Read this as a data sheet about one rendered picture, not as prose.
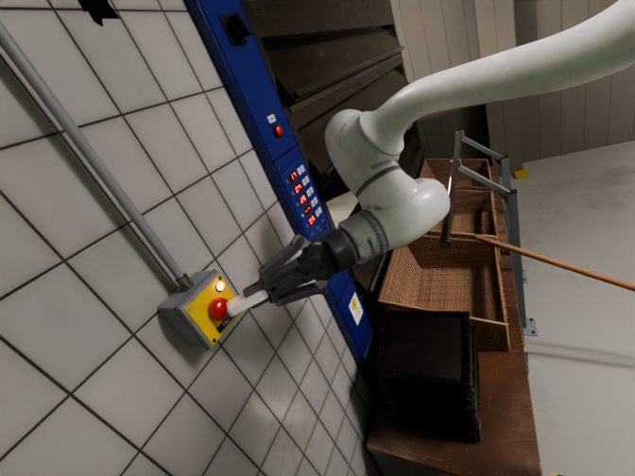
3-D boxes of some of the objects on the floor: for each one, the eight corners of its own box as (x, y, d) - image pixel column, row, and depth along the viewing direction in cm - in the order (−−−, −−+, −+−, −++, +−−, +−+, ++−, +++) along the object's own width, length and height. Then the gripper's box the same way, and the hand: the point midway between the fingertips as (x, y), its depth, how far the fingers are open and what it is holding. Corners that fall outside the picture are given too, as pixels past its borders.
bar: (480, 436, 143) (436, 242, 92) (477, 271, 236) (455, 128, 185) (561, 456, 127) (562, 231, 76) (524, 270, 220) (514, 112, 169)
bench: (396, 510, 132) (358, 444, 107) (441, 227, 309) (431, 177, 284) (555, 574, 102) (553, 503, 77) (504, 220, 279) (498, 164, 254)
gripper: (344, 220, 48) (208, 292, 44) (367, 281, 53) (248, 349, 50) (327, 210, 54) (208, 271, 51) (350, 264, 60) (244, 323, 56)
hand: (247, 299), depth 51 cm, fingers closed
